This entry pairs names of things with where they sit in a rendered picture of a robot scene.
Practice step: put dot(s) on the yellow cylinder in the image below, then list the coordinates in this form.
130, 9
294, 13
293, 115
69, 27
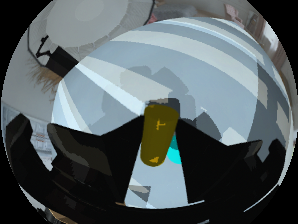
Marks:
160, 125

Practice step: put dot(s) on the cyan circle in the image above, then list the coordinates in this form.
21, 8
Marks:
173, 152

